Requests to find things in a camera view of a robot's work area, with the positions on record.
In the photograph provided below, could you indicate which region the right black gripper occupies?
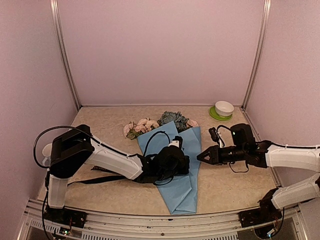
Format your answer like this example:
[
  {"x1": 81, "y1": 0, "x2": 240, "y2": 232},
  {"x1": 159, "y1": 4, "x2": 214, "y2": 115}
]
[{"x1": 196, "y1": 145, "x2": 247, "y2": 166}]

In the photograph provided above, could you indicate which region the blue wrapping paper sheet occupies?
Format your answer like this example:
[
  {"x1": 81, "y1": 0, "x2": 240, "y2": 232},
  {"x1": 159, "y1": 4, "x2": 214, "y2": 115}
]
[{"x1": 137, "y1": 121, "x2": 202, "y2": 215}]

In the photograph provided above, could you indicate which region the blue fake hydrangea flower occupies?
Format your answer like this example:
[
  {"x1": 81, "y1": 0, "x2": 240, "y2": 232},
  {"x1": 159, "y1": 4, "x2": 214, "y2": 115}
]
[{"x1": 157, "y1": 111, "x2": 190, "y2": 133}]

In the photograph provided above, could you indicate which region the pink fake rose stem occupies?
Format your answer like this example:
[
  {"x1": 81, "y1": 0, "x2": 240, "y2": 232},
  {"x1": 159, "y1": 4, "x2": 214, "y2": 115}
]
[{"x1": 134, "y1": 118, "x2": 160, "y2": 134}]

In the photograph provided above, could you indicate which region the small pink rose stem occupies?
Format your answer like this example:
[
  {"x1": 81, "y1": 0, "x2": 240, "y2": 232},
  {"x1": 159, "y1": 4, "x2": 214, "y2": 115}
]
[{"x1": 123, "y1": 122, "x2": 140, "y2": 140}]

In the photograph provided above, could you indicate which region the black strap ribbon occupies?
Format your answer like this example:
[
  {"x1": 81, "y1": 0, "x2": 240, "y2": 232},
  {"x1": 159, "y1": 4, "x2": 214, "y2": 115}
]
[{"x1": 67, "y1": 166, "x2": 126, "y2": 186}]

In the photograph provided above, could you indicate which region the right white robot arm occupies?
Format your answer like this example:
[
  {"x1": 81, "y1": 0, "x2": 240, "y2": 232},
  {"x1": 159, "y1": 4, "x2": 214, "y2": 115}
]
[{"x1": 197, "y1": 123, "x2": 320, "y2": 222}]

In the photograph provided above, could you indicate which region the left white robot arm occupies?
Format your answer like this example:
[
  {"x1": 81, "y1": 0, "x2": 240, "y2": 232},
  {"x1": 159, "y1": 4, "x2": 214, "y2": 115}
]
[{"x1": 38, "y1": 124, "x2": 190, "y2": 223}]

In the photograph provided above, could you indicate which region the green saucer plate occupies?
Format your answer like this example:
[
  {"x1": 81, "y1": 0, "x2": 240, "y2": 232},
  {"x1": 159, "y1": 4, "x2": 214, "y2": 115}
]
[{"x1": 209, "y1": 105, "x2": 234, "y2": 121}]

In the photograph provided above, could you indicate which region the white ceramic bowl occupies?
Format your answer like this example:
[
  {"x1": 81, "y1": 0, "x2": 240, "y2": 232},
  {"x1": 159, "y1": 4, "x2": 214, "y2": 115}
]
[{"x1": 214, "y1": 100, "x2": 235, "y2": 117}]

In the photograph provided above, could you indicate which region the blue paper cup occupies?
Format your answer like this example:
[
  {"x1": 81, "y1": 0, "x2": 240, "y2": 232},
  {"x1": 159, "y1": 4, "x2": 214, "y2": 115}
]
[{"x1": 42, "y1": 143, "x2": 53, "y2": 167}]

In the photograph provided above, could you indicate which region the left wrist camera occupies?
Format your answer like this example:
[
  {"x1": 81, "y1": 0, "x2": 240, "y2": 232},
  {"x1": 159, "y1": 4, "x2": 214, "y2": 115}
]
[{"x1": 168, "y1": 135, "x2": 183, "y2": 150}]

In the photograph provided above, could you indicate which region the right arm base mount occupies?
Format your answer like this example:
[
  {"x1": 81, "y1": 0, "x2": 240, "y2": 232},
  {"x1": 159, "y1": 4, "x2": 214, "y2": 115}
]
[{"x1": 238, "y1": 188, "x2": 284, "y2": 228}]

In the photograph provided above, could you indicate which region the aluminium front frame rail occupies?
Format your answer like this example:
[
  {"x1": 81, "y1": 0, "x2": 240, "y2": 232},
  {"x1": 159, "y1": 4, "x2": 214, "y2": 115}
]
[{"x1": 16, "y1": 199, "x2": 308, "y2": 240}]

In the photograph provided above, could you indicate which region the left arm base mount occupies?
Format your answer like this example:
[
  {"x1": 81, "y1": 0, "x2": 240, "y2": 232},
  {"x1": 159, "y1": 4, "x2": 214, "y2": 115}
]
[{"x1": 41, "y1": 198, "x2": 87, "y2": 229}]

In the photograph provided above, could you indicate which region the right aluminium corner post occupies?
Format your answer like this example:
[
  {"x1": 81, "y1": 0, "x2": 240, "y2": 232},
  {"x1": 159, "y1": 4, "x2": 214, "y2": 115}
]
[{"x1": 241, "y1": 0, "x2": 272, "y2": 112}]

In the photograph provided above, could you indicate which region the aluminium corner post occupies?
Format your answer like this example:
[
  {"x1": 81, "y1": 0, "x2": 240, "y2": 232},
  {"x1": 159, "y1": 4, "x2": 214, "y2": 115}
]
[
  {"x1": 241, "y1": 0, "x2": 272, "y2": 112},
  {"x1": 49, "y1": 0, "x2": 82, "y2": 111}
]

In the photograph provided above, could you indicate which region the left aluminium corner post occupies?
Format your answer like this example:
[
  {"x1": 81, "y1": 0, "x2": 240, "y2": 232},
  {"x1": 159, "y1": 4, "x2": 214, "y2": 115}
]
[{"x1": 49, "y1": 0, "x2": 82, "y2": 111}]

